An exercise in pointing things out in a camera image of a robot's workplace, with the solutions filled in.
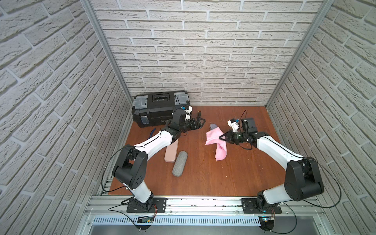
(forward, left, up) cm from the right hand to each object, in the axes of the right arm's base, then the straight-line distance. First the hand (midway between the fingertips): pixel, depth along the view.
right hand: (221, 137), depth 85 cm
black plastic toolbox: (+22, +42, +4) cm, 48 cm away
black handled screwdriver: (+30, +11, -12) cm, 34 cm away
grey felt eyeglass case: (-11, +26, -10) cm, 30 cm away
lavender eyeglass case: (+16, +2, -10) cm, 18 cm away
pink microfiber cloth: (0, +6, +1) cm, 6 cm away
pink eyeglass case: (-3, +31, -9) cm, 33 cm away
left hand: (+8, +10, +7) cm, 15 cm away
